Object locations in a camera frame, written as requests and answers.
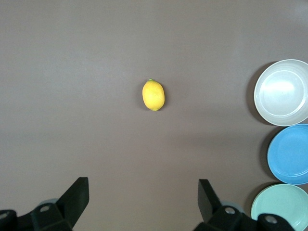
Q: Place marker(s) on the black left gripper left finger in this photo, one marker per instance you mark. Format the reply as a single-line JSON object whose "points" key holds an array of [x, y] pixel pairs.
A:
{"points": [[72, 202]]}

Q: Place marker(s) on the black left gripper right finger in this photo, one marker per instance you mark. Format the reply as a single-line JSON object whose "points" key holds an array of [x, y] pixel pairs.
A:
{"points": [[208, 204]]}

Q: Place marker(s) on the yellow lemon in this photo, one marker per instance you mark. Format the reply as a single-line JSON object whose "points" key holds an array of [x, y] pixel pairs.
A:
{"points": [[153, 95]]}

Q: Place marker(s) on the light green round plate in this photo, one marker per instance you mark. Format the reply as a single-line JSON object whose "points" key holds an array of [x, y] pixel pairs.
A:
{"points": [[284, 202]]}

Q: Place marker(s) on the blue round plate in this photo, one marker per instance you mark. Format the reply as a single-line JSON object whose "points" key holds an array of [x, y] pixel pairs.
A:
{"points": [[291, 154]]}

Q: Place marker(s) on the beige round plate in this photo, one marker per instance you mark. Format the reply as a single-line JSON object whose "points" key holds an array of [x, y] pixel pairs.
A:
{"points": [[281, 96]]}

